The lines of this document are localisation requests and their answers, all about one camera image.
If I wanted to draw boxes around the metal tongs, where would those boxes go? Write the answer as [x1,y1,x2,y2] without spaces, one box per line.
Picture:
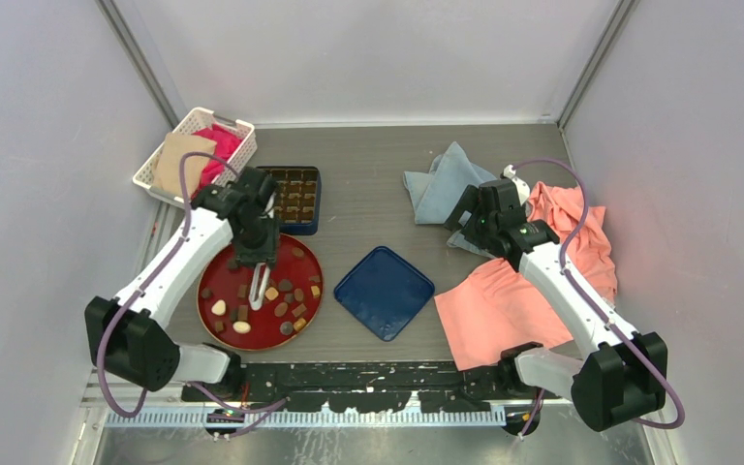
[248,263,271,311]

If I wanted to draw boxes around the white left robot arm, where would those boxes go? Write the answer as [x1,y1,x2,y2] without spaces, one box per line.
[84,167,280,400]

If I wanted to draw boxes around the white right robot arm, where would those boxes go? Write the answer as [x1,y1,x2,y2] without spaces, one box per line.
[444,179,673,432]

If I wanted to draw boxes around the blue chocolate tin box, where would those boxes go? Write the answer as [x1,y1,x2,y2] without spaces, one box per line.
[259,166,322,236]

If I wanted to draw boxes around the tan round chocolate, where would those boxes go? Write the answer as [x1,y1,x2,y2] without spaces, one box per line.
[264,287,280,301]

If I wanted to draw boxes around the white oval chocolate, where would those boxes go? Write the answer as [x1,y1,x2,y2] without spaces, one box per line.
[232,321,252,334]
[210,299,227,316]

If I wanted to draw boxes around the light blue denim cloth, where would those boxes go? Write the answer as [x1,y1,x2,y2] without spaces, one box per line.
[403,141,497,226]

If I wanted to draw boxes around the white plastic basket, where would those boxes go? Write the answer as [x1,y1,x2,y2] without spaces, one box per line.
[133,107,257,207]

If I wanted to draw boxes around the beige cloth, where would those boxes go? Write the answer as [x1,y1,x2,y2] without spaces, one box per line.
[152,133,215,197]

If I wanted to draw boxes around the pink cloth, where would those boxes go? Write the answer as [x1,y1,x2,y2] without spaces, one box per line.
[435,206,617,371]

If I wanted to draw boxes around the red round tray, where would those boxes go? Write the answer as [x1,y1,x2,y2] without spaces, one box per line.
[197,234,326,352]

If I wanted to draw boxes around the blue tin lid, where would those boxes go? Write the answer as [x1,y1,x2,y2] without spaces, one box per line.
[333,246,435,342]

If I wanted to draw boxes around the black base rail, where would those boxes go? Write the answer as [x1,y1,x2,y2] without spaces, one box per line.
[209,361,538,414]

